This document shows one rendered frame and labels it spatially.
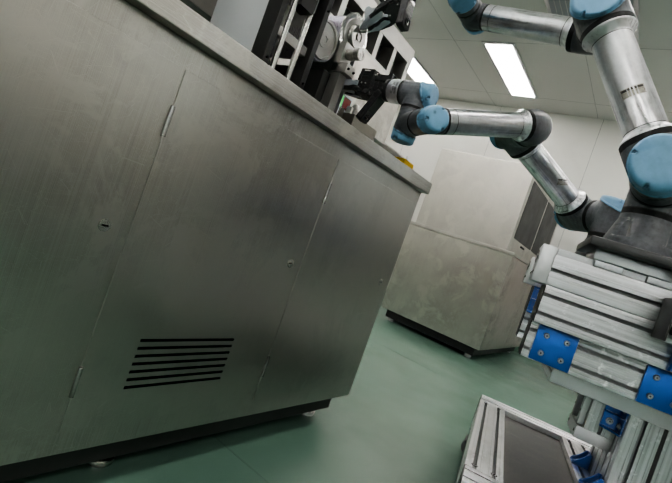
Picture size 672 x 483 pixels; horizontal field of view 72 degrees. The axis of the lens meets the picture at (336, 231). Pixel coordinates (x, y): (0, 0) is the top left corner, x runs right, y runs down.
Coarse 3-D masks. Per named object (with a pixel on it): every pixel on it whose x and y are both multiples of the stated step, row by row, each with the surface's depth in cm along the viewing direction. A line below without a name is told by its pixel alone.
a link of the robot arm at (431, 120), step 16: (416, 112) 128; (432, 112) 122; (448, 112) 127; (464, 112) 128; (480, 112) 130; (496, 112) 132; (512, 112) 135; (528, 112) 134; (544, 112) 138; (416, 128) 128; (432, 128) 123; (448, 128) 127; (464, 128) 129; (480, 128) 130; (496, 128) 132; (512, 128) 133; (528, 128) 134; (544, 128) 136; (528, 144) 143
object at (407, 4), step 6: (402, 0) 138; (408, 0) 138; (414, 0) 140; (402, 6) 138; (408, 6) 138; (402, 12) 137; (408, 12) 139; (402, 18) 137; (408, 18) 138; (396, 24) 138; (402, 24) 137; (408, 24) 139; (402, 30) 140
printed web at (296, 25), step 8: (288, 8) 143; (296, 16) 140; (304, 16) 139; (336, 16) 150; (344, 16) 149; (296, 24) 140; (336, 24) 147; (296, 32) 139; (272, 48) 148; (288, 48) 144; (280, 56) 150; (288, 56) 148
